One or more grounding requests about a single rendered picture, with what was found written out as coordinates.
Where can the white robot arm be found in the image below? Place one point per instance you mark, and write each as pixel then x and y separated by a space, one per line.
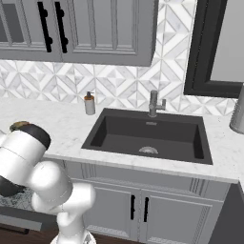
pixel 47 187

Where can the grey base cupboard door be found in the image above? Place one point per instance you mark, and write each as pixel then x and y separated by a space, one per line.
pixel 111 206
pixel 178 219

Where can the dark grey sink basin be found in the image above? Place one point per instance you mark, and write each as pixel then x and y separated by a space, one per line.
pixel 149 136

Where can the white soap dispenser bottle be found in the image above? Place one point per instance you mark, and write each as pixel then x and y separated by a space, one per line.
pixel 90 104

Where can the grey metal tap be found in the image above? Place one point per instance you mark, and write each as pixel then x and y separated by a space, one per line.
pixel 154 103

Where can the grey metal canister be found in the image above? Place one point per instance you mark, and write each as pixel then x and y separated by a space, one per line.
pixel 239 114

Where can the black framed window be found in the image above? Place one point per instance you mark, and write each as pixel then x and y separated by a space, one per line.
pixel 213 47

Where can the grey glazed wall cupboard door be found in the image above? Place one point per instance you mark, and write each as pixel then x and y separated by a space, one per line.
pixel 25 28

